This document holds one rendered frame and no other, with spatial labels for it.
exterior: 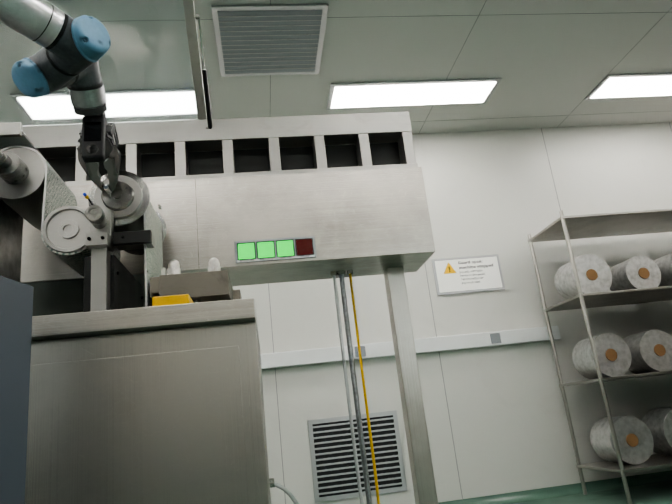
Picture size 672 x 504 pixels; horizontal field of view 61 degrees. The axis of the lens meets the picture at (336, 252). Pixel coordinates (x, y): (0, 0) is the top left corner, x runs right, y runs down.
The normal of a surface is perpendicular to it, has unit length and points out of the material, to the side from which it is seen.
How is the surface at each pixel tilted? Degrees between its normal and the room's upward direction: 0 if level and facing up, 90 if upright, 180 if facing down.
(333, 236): 90
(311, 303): 90
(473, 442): 90
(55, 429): 90
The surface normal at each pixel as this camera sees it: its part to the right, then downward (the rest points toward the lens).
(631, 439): 0.11, -0.29
